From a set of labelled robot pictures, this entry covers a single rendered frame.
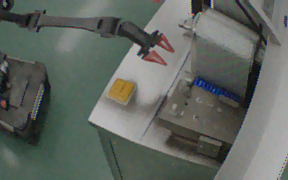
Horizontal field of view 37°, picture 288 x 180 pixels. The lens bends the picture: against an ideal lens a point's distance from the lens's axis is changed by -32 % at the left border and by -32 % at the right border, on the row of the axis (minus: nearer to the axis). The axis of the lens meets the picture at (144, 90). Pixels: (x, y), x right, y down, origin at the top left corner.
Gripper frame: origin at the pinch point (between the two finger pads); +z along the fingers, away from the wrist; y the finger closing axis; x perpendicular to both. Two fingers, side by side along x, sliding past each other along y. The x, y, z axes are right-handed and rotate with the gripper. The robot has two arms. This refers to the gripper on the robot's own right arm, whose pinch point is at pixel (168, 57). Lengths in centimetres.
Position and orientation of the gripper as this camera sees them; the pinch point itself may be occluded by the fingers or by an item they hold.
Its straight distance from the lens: 202.7
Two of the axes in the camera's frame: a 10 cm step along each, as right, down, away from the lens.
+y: -4.4, 7.6, -4.7
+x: 4.3, -2.8, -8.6
